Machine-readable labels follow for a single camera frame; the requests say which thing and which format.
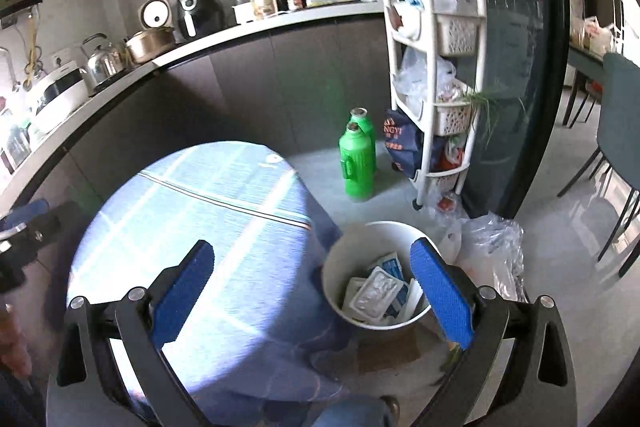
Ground clear plastic bag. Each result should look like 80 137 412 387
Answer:
455 212 526 303

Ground person's brown shoe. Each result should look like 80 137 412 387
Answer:
377 394 401 423

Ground black framed glass door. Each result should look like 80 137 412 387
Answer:
450 0 573 220

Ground pile of white packets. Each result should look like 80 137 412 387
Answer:
342 252 431 323

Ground person's jeans leg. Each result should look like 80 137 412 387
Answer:
310 394 396 427

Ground dark kitchen counter cabinet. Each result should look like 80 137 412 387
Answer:
0 0 396 228

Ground person's left hand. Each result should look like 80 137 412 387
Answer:
0 304 31 380

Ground round table blue tablecloth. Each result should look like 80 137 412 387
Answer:
65 142 361 427

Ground large green thermos bottle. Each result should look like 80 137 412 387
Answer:
338 122 377 202

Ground bags on dining table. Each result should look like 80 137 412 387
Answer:
572 17 618 52

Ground dark grey chair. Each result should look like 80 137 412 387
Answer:
557 52 640 278

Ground dark dining table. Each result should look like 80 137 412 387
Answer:
565 42 640 128

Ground green onions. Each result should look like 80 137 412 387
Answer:
462 87 526 142

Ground black air fryer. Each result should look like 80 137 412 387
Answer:
176 0 224 42

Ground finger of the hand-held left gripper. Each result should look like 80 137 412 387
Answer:
0 199 88 267

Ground gold cooking pot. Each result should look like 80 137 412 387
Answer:
124 28 177 64

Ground red white bag in cart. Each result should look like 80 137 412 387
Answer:
440 134 468 172

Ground blue bag orange print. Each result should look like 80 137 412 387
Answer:
384 107 446 180

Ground white tiered storage cart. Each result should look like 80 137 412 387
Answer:
372 0 488 210

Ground small red white plastic bag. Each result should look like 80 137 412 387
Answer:
430 189 463 218

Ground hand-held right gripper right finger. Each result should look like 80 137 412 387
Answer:
410 237 578 427

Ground white round trash bin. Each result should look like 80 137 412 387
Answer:
321 221 453 332

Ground clear bags in cart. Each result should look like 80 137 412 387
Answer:
392 47 458 112

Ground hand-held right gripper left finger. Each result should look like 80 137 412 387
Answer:
47 239 216 427

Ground small white container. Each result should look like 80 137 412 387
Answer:
231 2 256 25

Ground steel kettle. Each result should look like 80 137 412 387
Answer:
81 33 126 82

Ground white black kitchen appliance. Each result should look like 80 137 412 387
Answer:
25 61 91 135

